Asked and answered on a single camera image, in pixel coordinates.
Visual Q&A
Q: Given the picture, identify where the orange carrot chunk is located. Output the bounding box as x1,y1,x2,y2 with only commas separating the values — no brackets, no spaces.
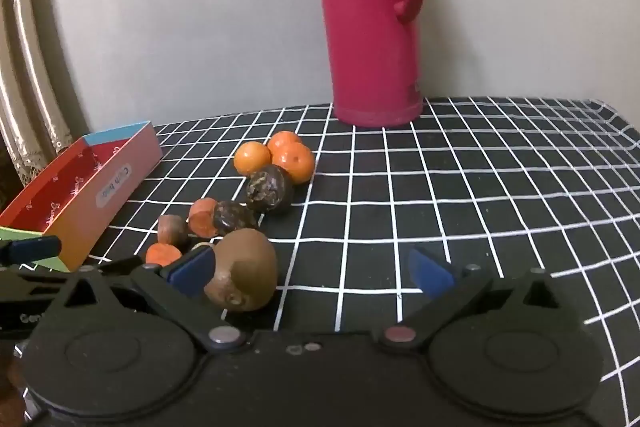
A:
145,243,183,267
189,199,219,238

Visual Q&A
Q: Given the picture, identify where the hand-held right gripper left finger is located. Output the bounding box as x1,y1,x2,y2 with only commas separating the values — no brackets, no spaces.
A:
47,247,247,354

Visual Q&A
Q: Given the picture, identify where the black white-grid tablecloth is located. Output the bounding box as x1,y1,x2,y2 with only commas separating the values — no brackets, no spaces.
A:
0,96,640,427

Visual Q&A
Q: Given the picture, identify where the small dark wrinkled fruit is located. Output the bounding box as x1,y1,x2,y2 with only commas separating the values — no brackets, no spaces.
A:
212,200,260,238

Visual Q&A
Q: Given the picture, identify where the pink thermos jug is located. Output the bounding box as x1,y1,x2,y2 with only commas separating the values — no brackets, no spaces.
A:
310,0,429,128

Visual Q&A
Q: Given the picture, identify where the colourful cardboard box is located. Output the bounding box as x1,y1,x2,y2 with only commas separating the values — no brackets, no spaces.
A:
0,121,164,273

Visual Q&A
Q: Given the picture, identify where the large dark wrinkled fruit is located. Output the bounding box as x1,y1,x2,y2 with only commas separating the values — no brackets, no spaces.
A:
245,166,294,214

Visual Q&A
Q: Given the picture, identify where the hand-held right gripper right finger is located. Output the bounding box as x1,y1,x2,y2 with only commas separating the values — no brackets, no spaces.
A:
377,248,583,352

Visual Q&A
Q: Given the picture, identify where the brown kiwi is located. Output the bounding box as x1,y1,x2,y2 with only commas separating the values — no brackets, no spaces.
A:
203,228,278,312

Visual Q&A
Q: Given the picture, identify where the beige shiny curtain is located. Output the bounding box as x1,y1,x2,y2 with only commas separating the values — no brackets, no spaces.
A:
0,0,92,202

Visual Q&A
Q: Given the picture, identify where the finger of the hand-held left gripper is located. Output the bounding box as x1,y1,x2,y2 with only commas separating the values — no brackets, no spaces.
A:
0,233,63,266
75,257,147,279

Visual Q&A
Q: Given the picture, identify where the small brown round chunk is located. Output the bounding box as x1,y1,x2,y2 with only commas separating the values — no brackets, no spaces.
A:
157,215,190,252

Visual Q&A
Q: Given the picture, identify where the small orange tangerine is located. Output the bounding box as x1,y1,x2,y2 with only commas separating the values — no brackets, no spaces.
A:
272,142,316,186
234,142,274,178
267,131,303,156

